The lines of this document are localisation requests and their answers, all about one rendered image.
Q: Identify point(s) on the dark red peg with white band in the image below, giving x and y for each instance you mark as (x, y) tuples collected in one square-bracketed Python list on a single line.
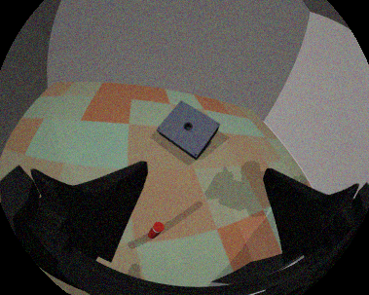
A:
[(157, 228)]

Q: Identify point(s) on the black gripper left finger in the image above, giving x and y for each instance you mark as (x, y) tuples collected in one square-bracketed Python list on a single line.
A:
[(99, 209)]

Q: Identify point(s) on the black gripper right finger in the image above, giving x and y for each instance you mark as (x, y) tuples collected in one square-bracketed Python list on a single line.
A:
[(301, 212)]

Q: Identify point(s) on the dark grey sloped panel with hole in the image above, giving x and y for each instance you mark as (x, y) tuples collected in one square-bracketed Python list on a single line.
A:
[(188, 129)]

